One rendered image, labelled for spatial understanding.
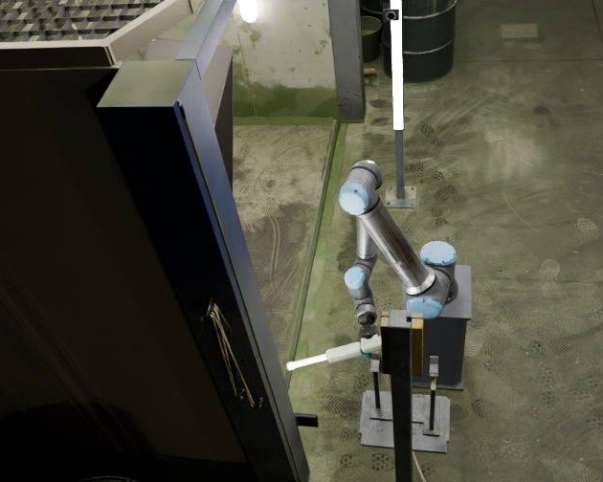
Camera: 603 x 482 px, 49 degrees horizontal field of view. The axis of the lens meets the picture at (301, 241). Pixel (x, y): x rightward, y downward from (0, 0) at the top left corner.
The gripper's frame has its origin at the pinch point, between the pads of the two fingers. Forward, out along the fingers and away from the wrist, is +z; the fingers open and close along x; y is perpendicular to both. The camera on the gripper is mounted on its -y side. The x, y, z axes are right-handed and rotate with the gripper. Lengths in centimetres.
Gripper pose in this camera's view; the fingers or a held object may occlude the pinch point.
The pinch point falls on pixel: (371, 351)
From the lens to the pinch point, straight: 279.3
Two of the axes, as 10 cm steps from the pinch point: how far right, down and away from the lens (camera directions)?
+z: 0.5, 6.7, -7.4
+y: 3.5, 6.9, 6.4
